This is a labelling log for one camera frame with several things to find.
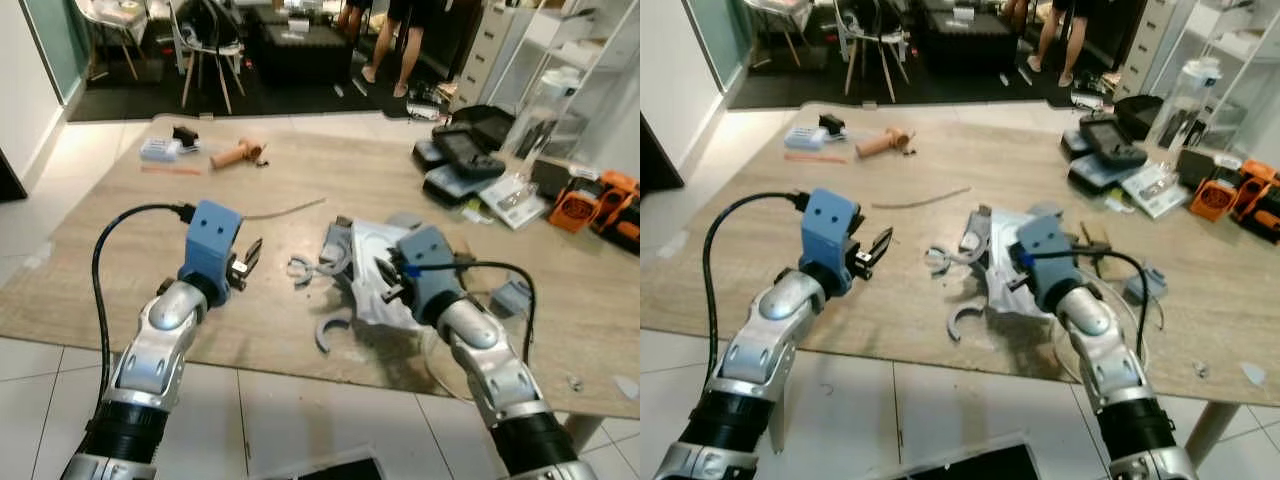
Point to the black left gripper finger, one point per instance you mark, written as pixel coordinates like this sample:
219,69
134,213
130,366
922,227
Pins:
256,256
869,249
245,257
884,245

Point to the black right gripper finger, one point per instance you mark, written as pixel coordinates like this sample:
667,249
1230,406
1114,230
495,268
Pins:
1015,284
390,294
384,265
1012,253

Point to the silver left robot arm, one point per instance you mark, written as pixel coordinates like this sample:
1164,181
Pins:
770,340
150,350

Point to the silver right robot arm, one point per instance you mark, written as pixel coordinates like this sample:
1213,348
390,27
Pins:
490,370
1115,370

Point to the grey claw-shaped plastic piece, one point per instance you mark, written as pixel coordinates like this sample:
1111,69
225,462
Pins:
938,258
300,268

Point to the thin grey curved strip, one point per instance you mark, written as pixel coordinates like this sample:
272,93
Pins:
285,211
920,201

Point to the grey curved plastic piece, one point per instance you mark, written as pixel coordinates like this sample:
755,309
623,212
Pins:
325,335
957,322

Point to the dark flat case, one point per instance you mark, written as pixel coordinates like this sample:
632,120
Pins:
445,188
1090,178

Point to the light wooden table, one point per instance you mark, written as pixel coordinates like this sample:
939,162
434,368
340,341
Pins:
1000,150
300,160

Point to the thin orange strip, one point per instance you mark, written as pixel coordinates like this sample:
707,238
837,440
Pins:
170,170
815,158

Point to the grey plastic block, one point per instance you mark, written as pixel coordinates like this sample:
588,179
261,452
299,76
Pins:
1147,283
512,298

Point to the white blue small pack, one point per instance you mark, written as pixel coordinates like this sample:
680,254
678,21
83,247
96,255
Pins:
160,150
805,138

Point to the small black device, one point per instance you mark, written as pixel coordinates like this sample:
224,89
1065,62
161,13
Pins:
831,126
186,136

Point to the white booklet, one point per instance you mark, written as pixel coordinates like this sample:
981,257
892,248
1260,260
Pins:
512,202
1155,190

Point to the black tablet controller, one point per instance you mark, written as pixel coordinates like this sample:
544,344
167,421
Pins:
1112,140
467,152

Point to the black bag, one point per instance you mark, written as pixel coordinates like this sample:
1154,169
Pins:
488,122
1138,113

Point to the dark floor rug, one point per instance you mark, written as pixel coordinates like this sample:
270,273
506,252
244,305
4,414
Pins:
780,92
140,100

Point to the orange fan box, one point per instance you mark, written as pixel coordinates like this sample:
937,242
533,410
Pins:
573,211
1214,198

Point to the small grey screw bit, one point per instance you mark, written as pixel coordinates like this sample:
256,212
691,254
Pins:
573,382
1201,370

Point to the black storage box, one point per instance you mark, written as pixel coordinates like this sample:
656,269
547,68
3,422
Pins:
300,50
965,40

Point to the clear plastic jug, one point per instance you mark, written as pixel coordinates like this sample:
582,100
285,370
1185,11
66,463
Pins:
1188,105
545,120

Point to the dark chair with wooden legs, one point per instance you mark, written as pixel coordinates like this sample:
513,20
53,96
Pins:
872,25
205,35

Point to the person's bare legs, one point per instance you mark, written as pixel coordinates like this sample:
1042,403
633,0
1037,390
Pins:
1075,40
410,45

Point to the orange black power tool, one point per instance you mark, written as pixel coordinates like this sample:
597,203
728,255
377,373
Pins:
1260,200
618,205

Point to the white drawer cabinet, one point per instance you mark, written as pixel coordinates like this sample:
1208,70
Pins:
1142,40
485,45

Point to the small white scrap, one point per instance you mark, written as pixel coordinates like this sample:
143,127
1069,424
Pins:
1253,373
626,387

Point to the white chair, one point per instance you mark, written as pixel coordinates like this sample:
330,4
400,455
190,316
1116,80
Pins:
112,15
780,10

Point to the white shelf rack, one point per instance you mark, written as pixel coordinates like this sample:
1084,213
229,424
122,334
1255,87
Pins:
1245,60
590,60

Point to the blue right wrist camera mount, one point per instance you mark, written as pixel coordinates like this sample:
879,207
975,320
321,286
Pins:
430,265
1050,255

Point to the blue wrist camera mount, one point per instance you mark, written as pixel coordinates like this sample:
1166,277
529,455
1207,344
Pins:
210,235
430,265
1050,255
830,225

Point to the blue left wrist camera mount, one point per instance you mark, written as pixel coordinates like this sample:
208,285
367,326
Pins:
210,235
830,225

